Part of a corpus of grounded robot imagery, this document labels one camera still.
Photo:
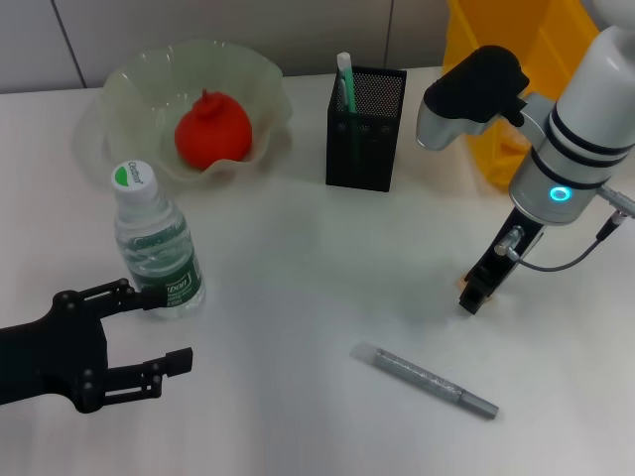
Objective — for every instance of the black mesh pen holder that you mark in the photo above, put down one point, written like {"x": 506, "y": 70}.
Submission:
{"x": 372, "y": 149}

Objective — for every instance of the translucent wavy fruit plate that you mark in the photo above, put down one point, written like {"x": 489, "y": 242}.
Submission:
{"x": 238, "y": 84}

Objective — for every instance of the clear green-label water bottle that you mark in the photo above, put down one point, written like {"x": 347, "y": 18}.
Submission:
{"x": 154, "y": 233}

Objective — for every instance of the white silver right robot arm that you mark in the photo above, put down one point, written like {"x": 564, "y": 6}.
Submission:
{"x": 570, "y": 163}

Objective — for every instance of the silver glitter marker pen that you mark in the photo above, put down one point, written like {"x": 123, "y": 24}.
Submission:
{"x": 421, "y": 377}

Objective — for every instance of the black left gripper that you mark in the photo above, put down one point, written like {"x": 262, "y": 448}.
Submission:
{"x": 54, "y": 354}

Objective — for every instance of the small beige eraser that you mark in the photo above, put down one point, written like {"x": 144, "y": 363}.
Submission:
{"x": 462, "y": 284}

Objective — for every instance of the yellow plastic storage bin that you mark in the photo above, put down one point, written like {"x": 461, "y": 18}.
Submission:
{"x": 546, "y": 30}

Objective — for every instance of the mint green utility knife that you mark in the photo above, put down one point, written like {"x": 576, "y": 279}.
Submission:
{"x": 347, "y": 84}

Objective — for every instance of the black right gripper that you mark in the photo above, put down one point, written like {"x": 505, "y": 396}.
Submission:
{"x": 501, "y": 268}

